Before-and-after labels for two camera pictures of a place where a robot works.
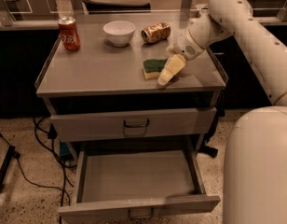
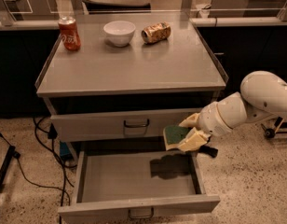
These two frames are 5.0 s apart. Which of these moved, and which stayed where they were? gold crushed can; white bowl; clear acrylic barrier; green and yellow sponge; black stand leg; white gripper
Moved: green and yellow sponge; white gripper
Stayed: white bowl; black stand leg; clear acrylic barrier; gold crushed can
